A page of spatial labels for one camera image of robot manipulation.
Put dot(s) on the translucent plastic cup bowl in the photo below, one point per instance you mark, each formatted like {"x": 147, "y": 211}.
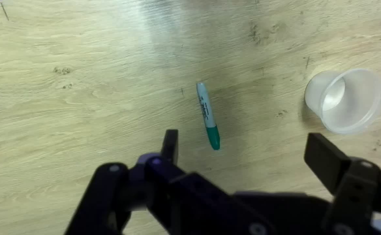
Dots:
{"x": 346, "y": 101}

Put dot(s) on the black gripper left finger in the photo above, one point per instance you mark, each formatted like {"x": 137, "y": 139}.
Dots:
{"x": 170, "y": 146}

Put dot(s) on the green capped marker pen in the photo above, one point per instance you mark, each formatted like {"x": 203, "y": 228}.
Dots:
{"x": 210, "y": 125}

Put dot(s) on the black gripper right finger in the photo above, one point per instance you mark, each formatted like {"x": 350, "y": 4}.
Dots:
{"x": 327, "y": 160}

